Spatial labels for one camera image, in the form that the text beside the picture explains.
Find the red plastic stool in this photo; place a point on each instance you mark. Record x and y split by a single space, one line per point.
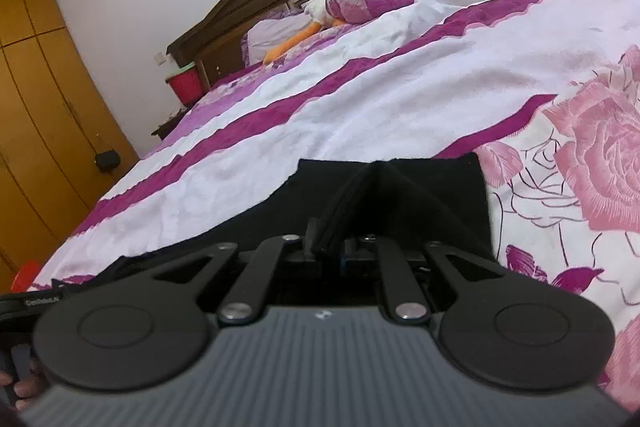
25 276

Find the black cardigan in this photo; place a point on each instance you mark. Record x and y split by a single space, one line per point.
410 202

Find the dark wooden nightstand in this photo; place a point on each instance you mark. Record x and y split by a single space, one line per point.
170 122

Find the white and orange plush toy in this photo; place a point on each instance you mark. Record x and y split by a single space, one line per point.
290 42

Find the red bucket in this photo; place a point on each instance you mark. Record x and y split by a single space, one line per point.
185 84

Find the pale purple pillow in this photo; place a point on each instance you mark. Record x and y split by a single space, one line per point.
270 34

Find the wooden wardrobe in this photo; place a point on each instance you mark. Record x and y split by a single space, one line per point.
45 132

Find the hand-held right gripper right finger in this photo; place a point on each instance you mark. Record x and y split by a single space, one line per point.
385 257

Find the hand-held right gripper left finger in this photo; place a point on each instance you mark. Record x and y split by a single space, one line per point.
280 252

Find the purple floral bedspread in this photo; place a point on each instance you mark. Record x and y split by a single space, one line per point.
350 107

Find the wall socket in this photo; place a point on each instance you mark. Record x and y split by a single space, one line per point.
159 57

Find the small black box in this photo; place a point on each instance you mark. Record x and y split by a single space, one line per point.
107 160

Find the person's left hand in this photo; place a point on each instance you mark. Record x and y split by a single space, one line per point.
25 389

